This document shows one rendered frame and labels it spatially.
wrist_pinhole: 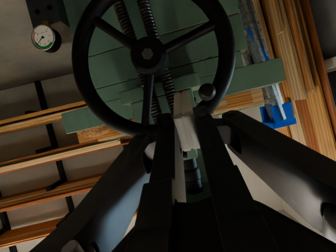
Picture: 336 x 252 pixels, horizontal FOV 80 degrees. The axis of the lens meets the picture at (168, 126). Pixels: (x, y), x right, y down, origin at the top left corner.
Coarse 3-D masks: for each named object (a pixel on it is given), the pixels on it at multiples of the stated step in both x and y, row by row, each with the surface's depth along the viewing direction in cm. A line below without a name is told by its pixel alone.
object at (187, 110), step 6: (186, 90) 20; (186, 96) 18; (186, 102) 17; (186, 108) 16; (186, 114) 15; (192, 114) 14; (186, 120) 15; (192, 120) 15; (186, 126) 15; (192, 126) 15; (192, 132) 15; (192, 138) 15; (192, 144) 15; (198, 144) 15
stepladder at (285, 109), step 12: (240, 0) 122; (240, 12) 127; (252, 12) 124; (252, 24) 123; (252, 36) 125; (252, 48) 129; (264, 48) 125; (252, 60) 143; (264, 60) 125; (276, 84) 127; (264, 96) 141; (276, 96) 126; (264, 108) 143; (276, 108) 128; (288, 108) 128; (264, 120) 144; (276, 120) 128; (288, 120) 128
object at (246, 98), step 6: (228, 96) 66; (234, 96) 66; (240, 96) 66; (246, 96) 66; (228, 102) 66; (234, 102) 66; (240, 102) 66; (246, 102) 66; (252, 102) 66; (108, 132) 72; (114, 132) 72; (78, 138) 74; (84, 138) 73; (90, 138) 73; (96, 138) 73
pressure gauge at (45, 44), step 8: (40, 24) 49; (48, 24) 51; (32, 32) 49; (40, 32) 49; (48, 32) 49; (56, 32) 50; (32, 40) 49; (40, 40) 49; (48, 40) 49; (56, 40) 50; (40, 48) 49; (48, 48) 49; (56, 48) 51
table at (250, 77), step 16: (256, 64) 50; (272, 64) 50; (176, 80) 43; (192, 80) 43; (208, 80) 52; (240, 80) 51; (256, 80) 50; (272, 80) 50; (128, 96) 45; (64, 112) 57; (80, 112) 56; (128, 112) 55; (80, 128) 57
